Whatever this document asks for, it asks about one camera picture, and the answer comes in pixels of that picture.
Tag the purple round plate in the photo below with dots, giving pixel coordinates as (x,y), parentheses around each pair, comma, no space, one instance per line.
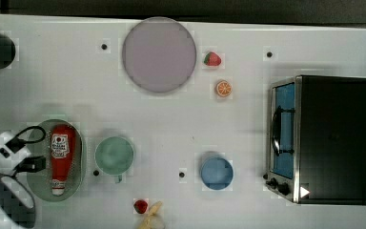
(159,55)

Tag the red ketchup bottle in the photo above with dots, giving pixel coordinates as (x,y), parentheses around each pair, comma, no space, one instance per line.
(62,151)

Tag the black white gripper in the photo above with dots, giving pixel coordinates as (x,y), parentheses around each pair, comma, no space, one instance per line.
(17,157)

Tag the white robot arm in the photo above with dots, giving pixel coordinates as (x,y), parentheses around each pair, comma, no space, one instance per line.
(17,203)

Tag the toy orange half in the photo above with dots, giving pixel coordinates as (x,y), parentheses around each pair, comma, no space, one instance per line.
(223,88)

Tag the red toy strawberry bottom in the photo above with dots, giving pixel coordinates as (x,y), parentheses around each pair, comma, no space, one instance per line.
(140,206)

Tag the black toaster oven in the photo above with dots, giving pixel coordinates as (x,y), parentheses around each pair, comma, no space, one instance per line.
(317,140)

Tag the green mug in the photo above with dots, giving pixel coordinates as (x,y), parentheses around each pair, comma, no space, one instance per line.
(114,156)

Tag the red toy strawberry top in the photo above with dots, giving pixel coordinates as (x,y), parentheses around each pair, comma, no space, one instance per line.
(212,59)

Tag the green oval strainer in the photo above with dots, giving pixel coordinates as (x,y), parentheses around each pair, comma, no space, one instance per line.
(40,183)

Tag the blue cup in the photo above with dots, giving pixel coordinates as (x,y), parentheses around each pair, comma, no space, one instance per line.
(217,173)

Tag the red toy strawberry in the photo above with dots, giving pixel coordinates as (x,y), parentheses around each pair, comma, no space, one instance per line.
(212,59)
(140,206)

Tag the peeled toy banana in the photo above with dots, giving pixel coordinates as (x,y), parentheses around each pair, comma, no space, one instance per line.
(152,220)

